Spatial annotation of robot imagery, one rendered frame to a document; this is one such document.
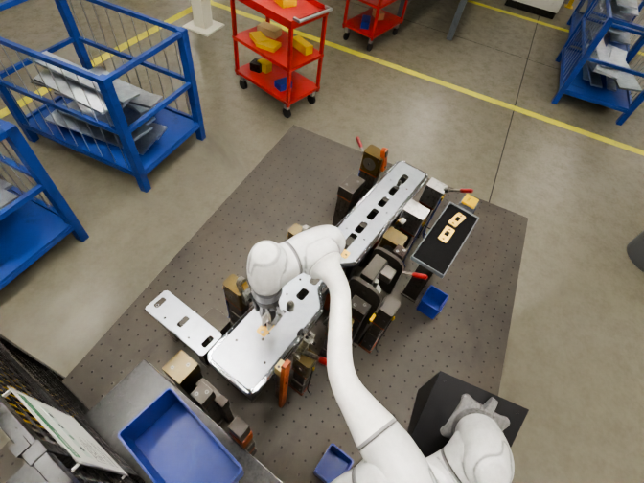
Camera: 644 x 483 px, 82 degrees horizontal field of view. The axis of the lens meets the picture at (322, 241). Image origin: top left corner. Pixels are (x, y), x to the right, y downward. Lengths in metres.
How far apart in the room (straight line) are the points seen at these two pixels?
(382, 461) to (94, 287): 2.35
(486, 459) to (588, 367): 1.90
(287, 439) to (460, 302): 1.03
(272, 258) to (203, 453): 0.63
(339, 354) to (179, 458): 0.61
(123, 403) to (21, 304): 1.74
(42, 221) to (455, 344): 2.66
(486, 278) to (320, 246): 1.31
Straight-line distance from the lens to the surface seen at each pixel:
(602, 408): 3.10
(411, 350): 1.80
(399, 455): 0.84
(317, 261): 0.99
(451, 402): 1.57
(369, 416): 0.85
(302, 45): 3.81
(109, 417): 1.37
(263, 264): 0.92
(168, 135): 3.47
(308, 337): 1.17
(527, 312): 3.10
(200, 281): 1.87
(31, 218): 3.16
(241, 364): 1.36
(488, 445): 1.38
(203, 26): 5.37
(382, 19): 5.59
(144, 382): 1.37
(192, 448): 1.29
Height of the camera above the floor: 2.29
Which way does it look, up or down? 53 degrees down
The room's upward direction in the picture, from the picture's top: 11 degrees clockwise
